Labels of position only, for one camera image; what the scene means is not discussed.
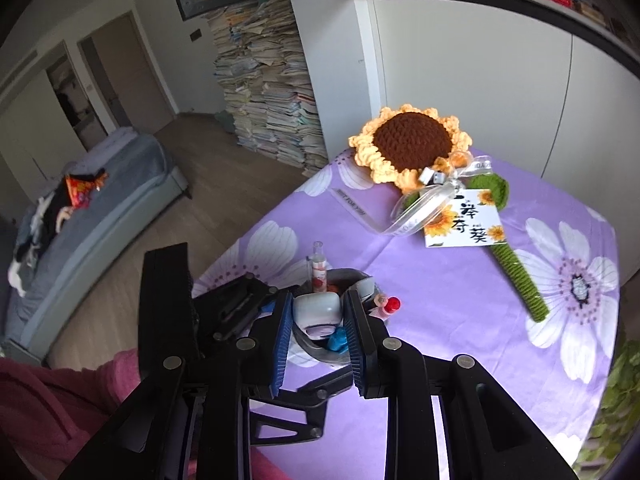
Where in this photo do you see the wooden door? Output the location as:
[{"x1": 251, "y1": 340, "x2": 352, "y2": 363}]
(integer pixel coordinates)
[{"x1": 92, "y1": 10, "x2": 176, "y2": 134}]

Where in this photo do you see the pink garment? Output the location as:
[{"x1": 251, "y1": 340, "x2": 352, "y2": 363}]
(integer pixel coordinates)
[{"x1": 250, "y1": 447, "x2": 286, "y2": 480}]

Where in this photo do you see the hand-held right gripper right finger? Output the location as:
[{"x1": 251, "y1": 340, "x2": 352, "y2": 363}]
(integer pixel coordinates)
[{"x1": 345, "y1": 290, "x2": 576, "y2": 480}]

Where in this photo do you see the tall pile of papers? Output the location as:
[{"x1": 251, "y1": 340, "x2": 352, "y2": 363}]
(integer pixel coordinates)
[{"x1": 205, "y1": 0, "x2": 329, "y2": 176}]

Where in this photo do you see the grey blue bed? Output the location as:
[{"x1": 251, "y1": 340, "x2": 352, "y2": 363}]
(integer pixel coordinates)
[{"x1": 0, "y1": 130, "x2": 191, "y2": 366}]

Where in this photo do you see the white cabinet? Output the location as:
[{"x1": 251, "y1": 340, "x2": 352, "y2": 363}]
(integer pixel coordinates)
[{"x1": 290, "y1": 0, "x2": 640, "y2": 221}]

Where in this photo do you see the pink patterned pen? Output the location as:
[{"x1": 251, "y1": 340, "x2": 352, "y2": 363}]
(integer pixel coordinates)
[{"x1": 306, "y1": 241, "x2": 329, "y2": 294}]

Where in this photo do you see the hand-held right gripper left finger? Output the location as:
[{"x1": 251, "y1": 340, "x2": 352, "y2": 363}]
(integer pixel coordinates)
[{"x1": 60, "y1": 290, "x2": 296, "y2": 480}]

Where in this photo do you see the green potted plant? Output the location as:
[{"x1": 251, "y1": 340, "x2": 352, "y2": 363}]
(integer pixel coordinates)
[{"x1": 575, "y1": 330, "x2": 640, "y2": 471}]

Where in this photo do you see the small stack of books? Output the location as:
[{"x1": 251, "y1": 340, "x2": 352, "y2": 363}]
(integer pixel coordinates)
[{"x1": 572, "y1": 0, "x2": 609, "y2": 29}]

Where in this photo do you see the red snack bag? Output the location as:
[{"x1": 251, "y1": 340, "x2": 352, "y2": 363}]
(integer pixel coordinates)
[{"x1": 64, "y1": 172, "x2": 109, "y2": 209}]

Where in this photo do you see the person's left forearm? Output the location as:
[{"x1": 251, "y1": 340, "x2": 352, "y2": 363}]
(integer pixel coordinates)
[{"x1": 0, "y1": 347, "x2": 144, "y2": 480}]

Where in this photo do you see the clear printed ribbon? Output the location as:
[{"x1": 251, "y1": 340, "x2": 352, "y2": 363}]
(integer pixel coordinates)
[{"x1": 330, "y1": 155, "x2": 494, "y2": 237}]

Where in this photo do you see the purple floral tablecloth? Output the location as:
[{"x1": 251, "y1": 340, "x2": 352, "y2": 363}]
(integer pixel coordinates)
[{"x1": 192, "y1": 147, "x2": 624, "y2": 480}]

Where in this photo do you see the pile of clothes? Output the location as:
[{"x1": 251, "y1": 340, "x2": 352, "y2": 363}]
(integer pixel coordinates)
[{"x1": 7, "y1": 170, "x2": 109, "y2": 296}]

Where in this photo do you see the grey white pen holder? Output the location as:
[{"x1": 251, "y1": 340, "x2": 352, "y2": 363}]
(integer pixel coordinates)
[{"x1": 290, "y1": 267, "x2": 386, "y2": 366}]

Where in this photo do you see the crochet sunflower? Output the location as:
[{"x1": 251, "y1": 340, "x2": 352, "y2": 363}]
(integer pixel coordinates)
[{"x1": 348, "y1": 104, "x2": 552, "y2": 324}]

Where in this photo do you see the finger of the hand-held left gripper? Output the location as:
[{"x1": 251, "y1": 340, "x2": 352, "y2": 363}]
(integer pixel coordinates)
[
  {"x1": 192, "y1": 272, "x2": 296, "y2": 353},
  {"x1": 250, "y1": 367, "x2": 356, "y2": 447}
]

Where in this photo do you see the white sunflower card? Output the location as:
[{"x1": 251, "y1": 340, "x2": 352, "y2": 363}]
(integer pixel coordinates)
[{"x1": 424, "y1": 187, "x2": 504, "y2": 250}]

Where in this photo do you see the white utility knife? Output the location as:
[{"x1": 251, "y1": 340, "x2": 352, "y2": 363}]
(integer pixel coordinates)
[{"x1": 292, "y1": 291, "x2": 345, "y2": 344}]

